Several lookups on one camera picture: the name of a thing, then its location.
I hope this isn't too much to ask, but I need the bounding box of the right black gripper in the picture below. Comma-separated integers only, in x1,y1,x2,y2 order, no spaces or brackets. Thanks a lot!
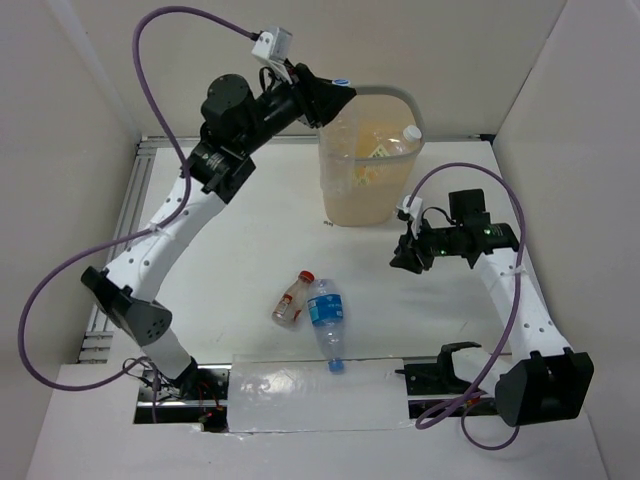
389,215,462,275

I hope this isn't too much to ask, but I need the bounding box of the beige label clear bottle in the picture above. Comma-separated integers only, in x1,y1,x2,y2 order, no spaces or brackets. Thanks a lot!
353,124,422,187

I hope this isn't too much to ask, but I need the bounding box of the blue label water bottle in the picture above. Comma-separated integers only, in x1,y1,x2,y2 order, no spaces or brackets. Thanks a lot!
307,279,345,374

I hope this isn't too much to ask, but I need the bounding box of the red cap bottle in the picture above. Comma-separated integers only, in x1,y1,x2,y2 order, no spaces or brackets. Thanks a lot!
271,270,315,329

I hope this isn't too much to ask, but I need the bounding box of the clear bottle white cap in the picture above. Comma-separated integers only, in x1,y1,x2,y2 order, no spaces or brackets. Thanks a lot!
319,100,358,198

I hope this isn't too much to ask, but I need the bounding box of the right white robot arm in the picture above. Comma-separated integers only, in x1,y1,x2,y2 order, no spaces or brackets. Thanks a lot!
390,189,594,427

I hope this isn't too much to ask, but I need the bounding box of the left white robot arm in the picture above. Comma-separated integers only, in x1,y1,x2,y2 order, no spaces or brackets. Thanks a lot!
81,63,356,399

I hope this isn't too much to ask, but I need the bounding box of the beige plastic waste bin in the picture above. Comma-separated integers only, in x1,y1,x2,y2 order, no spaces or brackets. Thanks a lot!
319,85,426,227

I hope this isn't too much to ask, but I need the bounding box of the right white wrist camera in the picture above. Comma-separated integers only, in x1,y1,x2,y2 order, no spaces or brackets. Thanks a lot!
396,195,424,239

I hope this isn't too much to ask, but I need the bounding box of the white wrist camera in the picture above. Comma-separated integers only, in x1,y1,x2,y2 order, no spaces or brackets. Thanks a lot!
396,195,424,239
251,27,293,67

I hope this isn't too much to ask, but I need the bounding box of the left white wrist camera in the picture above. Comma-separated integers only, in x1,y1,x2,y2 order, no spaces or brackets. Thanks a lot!
251,27,293,67

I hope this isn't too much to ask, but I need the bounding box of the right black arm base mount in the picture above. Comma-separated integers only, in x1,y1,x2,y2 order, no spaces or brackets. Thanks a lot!
395,342,479,420

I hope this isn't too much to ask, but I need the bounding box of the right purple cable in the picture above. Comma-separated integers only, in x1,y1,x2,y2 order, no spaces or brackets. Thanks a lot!
410,162,529,451

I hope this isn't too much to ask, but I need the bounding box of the purple cable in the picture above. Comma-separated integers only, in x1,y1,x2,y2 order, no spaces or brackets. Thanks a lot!
18,6,259,425
410,162,529,451

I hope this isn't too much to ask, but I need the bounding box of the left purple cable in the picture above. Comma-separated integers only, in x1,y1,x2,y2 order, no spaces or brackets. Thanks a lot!
18,6,259,425

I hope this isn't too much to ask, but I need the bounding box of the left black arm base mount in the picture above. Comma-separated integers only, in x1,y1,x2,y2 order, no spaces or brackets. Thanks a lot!
127,363,232,433

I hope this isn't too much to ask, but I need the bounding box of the aluminium frame rail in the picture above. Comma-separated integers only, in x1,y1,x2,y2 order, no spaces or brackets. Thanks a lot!
78,134,494,364

